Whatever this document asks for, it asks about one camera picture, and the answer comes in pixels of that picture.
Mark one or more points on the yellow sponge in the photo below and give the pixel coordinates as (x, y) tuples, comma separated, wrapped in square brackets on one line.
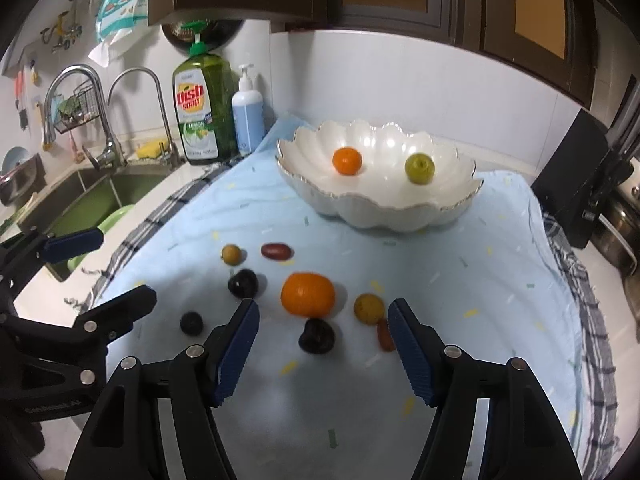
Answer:
[(149, 150)]

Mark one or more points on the black box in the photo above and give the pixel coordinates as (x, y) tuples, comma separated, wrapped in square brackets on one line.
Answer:
[(570, 180)]

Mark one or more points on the steel kitchen sink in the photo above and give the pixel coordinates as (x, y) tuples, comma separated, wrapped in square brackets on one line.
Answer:
[(100, 192)]

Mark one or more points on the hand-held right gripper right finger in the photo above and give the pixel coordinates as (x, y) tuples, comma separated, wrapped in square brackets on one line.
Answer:
[(410, 355)]

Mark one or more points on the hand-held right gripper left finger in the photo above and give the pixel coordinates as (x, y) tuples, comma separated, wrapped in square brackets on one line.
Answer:
[(240, 350)]

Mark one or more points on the large orange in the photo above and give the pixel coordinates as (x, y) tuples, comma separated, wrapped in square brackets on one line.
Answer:
[(307, 294)]

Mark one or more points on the small yellow-green fruit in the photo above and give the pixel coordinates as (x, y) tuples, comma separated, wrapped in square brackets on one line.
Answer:
[(231, 254)]

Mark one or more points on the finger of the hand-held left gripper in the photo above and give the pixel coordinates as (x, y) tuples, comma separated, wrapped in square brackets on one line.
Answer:
[(75, 245), (120, 307)]

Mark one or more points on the steel pot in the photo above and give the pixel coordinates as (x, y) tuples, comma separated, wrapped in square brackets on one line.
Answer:
[(620, 235)]

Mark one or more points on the green dish soap bottle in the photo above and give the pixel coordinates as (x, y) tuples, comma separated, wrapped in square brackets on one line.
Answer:
[(200, 110)]

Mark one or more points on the green round fruit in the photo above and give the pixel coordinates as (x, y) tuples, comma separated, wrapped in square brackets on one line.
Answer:
[(419, 168)]

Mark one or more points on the light blue cloth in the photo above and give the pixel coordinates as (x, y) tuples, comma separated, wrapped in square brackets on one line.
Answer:
[(475, 280)]

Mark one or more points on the small dark purple plum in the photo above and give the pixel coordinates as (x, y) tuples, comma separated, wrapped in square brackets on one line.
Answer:
[(191, 323)]

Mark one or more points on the wall hooks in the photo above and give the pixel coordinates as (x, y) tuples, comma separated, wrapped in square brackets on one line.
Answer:
[(62, 30)]

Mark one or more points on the yellow round fruit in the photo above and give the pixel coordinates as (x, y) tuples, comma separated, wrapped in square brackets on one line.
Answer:
[(369, 308)]

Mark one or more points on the large steel faucet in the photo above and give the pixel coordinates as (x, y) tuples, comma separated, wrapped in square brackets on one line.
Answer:
[(107, 125)]

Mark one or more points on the steel bowl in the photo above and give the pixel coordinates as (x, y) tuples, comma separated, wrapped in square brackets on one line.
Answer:
[(20, 182)]

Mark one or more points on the blue pump bottle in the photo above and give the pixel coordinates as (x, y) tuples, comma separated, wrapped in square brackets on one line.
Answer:
[(247, 120)]

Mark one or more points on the small tangerine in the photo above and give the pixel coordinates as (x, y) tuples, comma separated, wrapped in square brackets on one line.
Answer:
[(347, 160)]

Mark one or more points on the red jujube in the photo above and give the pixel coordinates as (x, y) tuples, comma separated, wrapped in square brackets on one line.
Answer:
[(276, 251)]

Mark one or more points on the white scalloped bowl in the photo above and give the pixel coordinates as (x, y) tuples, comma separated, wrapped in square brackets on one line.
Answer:
[(380, 210)]

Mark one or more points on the hanging plastic packet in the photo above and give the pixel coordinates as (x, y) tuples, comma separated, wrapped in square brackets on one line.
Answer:
[(122, 5)]

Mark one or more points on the black hanging pan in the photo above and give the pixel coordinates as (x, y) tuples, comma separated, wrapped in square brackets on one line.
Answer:
[(220, 35)]

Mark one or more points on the green plastic basin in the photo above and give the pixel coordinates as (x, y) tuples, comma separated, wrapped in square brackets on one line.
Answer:
[(117, 217)]

